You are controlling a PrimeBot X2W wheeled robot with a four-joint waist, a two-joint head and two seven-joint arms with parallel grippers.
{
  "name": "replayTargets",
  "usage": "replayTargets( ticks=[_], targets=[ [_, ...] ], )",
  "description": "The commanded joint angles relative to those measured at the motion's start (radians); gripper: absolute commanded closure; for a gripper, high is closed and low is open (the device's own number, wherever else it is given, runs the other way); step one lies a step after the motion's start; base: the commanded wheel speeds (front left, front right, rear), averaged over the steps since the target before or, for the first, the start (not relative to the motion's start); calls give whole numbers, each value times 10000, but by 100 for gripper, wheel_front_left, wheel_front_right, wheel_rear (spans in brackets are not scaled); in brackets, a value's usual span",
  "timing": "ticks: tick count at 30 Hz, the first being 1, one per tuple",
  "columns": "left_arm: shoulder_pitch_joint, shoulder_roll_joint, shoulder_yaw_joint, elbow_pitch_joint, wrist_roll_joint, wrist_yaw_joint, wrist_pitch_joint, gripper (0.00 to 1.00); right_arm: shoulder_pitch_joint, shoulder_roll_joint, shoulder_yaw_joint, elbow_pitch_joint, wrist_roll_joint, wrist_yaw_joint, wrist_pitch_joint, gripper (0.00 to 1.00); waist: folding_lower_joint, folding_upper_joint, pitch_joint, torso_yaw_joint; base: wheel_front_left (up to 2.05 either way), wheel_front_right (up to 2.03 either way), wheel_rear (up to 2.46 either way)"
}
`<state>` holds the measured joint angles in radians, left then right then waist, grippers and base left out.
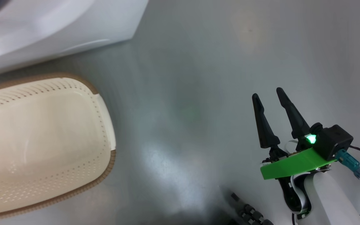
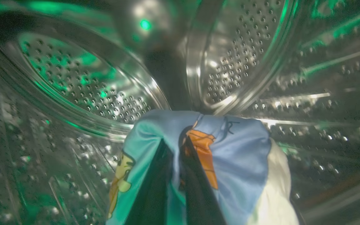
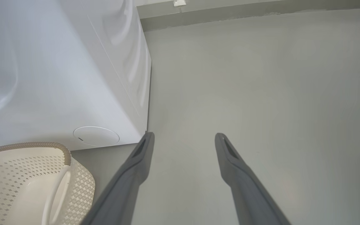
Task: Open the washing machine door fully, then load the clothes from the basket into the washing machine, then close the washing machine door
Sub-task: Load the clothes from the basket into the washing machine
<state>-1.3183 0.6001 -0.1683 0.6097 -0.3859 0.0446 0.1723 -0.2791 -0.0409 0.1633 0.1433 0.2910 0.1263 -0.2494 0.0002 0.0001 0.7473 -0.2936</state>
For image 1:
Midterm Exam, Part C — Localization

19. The cream perforated laundry basket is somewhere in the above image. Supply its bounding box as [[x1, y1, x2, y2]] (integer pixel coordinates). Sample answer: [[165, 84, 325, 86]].
[[0, 72, 116, 219]]

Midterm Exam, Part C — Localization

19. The teal cable connector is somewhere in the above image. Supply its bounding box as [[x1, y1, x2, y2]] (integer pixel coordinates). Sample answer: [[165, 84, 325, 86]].
[[336, 149, 360, 179]]

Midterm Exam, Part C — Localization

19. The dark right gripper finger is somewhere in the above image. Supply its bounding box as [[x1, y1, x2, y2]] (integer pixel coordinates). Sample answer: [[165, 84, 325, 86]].
[[252, 93, 280, 149], [276, 87, 311, 140]]

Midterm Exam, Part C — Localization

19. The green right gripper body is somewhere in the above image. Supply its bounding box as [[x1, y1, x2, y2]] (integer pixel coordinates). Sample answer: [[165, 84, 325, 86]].
[[260, 137, 337, 219]]

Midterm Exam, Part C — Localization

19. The white front-load washing machine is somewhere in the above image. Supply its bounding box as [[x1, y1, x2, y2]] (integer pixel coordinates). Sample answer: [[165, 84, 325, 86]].
[[0, 0, 149, 78]]

